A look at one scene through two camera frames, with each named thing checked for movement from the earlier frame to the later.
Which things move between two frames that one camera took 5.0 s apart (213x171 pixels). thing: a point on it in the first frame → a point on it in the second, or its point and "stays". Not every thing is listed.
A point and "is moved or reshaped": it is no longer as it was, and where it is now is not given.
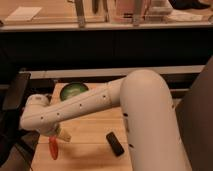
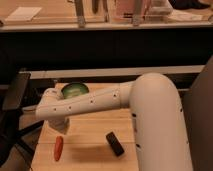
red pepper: [54, 146] is moved or reshaped
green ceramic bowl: [72, 89] stays
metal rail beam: [108, 72] stays
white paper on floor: [23, 13] stays
